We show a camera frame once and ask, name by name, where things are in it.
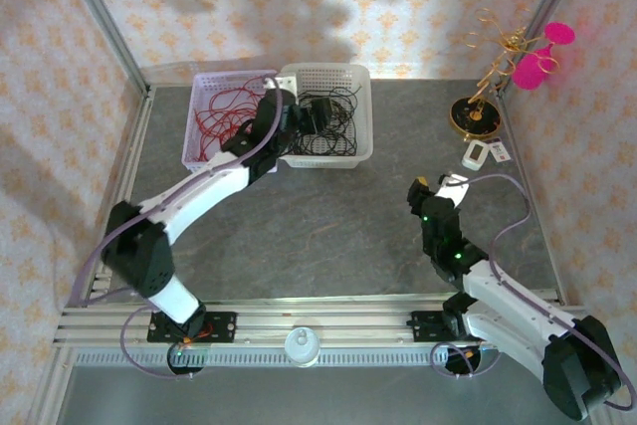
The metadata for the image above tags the aluminium side rail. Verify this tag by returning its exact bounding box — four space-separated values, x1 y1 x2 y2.
497 91 568 305
87 89 156 307

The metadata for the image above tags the lavender plastic basket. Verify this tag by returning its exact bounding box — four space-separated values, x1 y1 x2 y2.
181 70 280 172

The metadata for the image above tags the pink wine glass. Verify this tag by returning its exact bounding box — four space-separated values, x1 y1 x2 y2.
512 21 577 93

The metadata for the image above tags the white round knob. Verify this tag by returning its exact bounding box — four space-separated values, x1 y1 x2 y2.
283 327 322 369

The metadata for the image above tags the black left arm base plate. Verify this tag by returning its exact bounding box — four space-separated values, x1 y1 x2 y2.
146 312 239 345

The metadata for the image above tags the small white red card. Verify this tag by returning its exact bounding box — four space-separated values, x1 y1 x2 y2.
487 138 514 163

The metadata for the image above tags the slotted grey cable duct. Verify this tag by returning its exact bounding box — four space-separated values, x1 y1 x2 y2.
72 348 449 369

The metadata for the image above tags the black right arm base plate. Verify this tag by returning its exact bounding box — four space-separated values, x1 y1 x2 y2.
410 310 479 344

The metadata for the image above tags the sorted red cable bundle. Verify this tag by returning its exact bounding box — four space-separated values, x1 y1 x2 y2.
191 75 273 160

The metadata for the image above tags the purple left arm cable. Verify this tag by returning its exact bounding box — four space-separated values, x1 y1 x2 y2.
67 76 285 380

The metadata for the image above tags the gold wire glass rack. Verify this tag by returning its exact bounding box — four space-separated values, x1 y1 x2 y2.
449 6 561 143

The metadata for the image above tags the white plastic basket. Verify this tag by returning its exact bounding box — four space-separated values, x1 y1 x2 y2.
276 62 374 170

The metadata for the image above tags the sorted black cable bundle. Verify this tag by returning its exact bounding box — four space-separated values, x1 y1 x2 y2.
288 86 360 157

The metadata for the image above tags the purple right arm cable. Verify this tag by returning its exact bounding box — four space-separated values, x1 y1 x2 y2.
430 173 637 412

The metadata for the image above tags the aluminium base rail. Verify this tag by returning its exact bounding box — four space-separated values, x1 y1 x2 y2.
52 295 588 349

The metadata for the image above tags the aluminium frame post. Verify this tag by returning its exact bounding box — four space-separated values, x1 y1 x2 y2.
52 0 152 98
500 0 591 98

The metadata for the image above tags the small white digital timer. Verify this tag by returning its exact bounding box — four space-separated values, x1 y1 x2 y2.
461 138 488 171

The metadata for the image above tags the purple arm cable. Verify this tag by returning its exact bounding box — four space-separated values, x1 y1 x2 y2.
430 173 637 412
67 76 285 380

